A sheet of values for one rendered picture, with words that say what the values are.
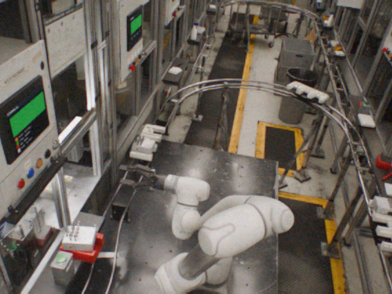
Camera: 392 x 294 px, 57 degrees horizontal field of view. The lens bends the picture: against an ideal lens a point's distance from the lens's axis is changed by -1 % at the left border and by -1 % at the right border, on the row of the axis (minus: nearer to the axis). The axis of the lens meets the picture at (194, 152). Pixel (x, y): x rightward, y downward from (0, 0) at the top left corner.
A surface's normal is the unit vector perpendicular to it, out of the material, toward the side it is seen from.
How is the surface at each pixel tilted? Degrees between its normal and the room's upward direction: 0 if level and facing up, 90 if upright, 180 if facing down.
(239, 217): 13
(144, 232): 0
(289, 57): 91
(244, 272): 0
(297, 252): 0
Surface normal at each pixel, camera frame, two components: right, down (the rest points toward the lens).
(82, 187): 0.10, -0.80
